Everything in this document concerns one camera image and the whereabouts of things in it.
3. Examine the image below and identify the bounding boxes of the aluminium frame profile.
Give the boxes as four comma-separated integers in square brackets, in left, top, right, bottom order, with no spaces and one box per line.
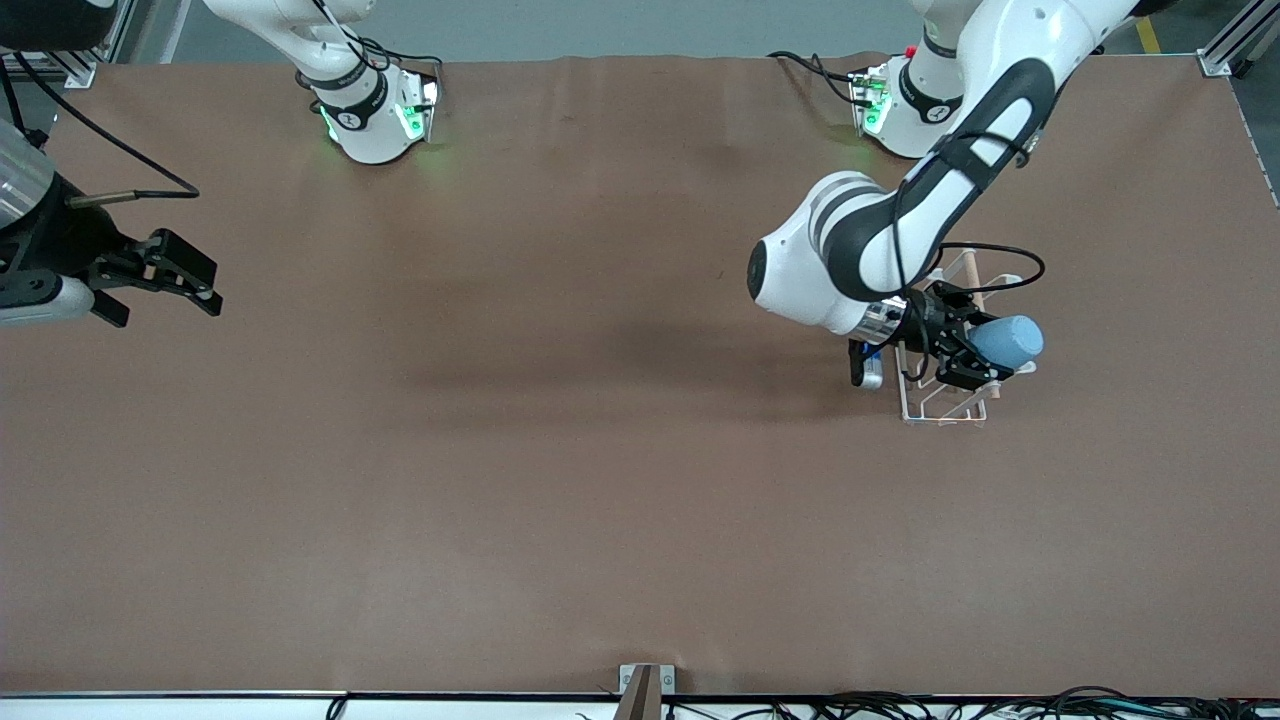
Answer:
[1198,0,1280,79]
[45,0,136,89]

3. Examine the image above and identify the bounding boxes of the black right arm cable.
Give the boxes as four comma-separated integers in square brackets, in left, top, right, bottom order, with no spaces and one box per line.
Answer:
[0,50,201,208]

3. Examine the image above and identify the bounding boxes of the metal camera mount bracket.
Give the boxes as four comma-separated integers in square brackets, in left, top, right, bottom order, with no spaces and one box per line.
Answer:
[619,663,676,720]

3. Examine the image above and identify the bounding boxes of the blue plastic cup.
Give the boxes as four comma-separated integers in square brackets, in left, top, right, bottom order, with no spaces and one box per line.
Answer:
[968,315,1045,368]

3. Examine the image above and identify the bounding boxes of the black base cable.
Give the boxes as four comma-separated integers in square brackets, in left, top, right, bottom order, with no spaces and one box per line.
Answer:
[768,50,871,106]
[355,38,443,86]

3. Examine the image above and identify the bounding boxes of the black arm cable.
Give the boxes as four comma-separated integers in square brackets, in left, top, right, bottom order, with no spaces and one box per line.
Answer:
[890,130,1047,381]
[0,50,201,208]

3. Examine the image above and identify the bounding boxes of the white wire cup holder rack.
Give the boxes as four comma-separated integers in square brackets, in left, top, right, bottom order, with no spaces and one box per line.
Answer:
[895,248,1038,428]

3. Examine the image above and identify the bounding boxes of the black right base cable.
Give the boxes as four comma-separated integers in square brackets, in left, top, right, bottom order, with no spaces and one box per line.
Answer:
[355,38,443,86]

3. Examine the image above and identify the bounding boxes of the brown table cover sheet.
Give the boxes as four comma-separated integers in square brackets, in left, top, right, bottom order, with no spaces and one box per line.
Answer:
[0,55,1280,698]

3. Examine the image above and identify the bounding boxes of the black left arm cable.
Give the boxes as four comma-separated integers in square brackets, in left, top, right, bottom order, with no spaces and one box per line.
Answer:
[890,130,1047,381]

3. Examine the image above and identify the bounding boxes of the black left base cable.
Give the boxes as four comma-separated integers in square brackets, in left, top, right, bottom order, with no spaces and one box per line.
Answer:
[768,50,871,106]

